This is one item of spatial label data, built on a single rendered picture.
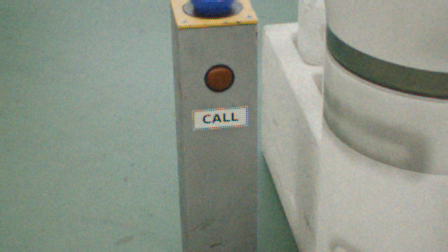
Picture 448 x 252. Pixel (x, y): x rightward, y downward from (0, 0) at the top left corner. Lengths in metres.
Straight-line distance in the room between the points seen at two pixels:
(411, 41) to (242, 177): 0.56
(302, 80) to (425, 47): 0.68
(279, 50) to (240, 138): 0.24
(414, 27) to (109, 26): 1.32
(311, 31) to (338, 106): 0.69
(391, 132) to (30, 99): 1.08
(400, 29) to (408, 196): 0.06
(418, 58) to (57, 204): 0.85
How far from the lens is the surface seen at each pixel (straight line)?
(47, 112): 1.33
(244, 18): 0.78
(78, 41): 1.55
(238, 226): 0.88
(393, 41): 0.31
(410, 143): 0.32
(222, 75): 0.79
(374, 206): 0.34
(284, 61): 1.02
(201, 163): 0.84
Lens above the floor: 0.61
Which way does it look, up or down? 29 degrees down
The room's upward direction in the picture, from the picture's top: 1 degrees counter-clockwise
